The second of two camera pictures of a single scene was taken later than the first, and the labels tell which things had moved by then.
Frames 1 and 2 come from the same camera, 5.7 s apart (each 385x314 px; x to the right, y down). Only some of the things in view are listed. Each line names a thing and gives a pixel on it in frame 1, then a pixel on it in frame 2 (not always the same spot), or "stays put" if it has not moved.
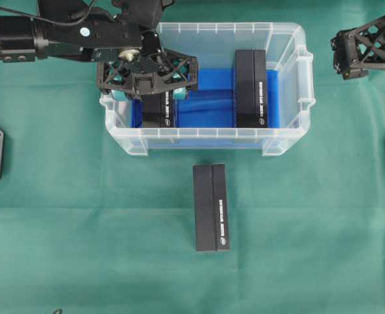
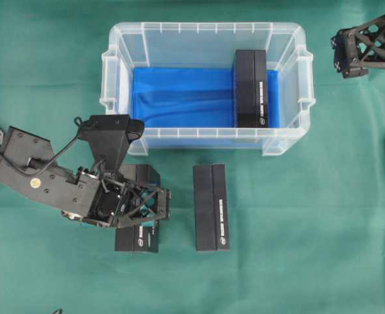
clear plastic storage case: (256, 88) stays put
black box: (251, 87) stays put
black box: (157, 110) to (142, 237)
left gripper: (99, 38) to (95, 198)
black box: (211, 207) stays put
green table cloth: (73, 225) stays put
